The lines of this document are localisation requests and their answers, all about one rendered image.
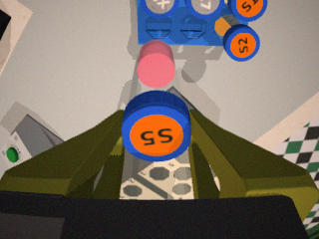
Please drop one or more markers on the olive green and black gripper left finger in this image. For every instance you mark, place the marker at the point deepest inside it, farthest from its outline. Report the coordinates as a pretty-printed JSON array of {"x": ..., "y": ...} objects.
[{"x": 71, "y": 167}]

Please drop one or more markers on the blue sample tube rack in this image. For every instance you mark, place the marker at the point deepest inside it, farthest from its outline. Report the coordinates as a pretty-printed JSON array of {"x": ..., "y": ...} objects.
[{"x": 183, "y": 30}]

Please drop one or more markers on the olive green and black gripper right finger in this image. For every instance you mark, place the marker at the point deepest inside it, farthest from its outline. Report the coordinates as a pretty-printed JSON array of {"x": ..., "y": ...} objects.
[{"x": 243, "y": 168}]

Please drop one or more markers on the blue-capped tube with grey dot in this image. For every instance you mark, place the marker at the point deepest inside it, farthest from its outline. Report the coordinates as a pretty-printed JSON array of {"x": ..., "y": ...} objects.
[{"x": 159, "y": 8}]

